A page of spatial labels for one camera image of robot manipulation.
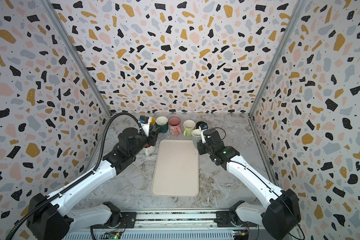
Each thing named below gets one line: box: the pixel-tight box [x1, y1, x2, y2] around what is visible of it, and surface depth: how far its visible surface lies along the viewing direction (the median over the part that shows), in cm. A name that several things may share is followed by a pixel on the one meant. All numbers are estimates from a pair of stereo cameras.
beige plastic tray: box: [151, 139, 200, 198], surface depth 89 cm
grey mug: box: [191, 129, 202, 149], surface depth 83 cm
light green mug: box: [183, 119, 196, 137], surface depth 105 cm
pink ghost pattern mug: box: [168, 116, 182, 136], surface depth 105 cm
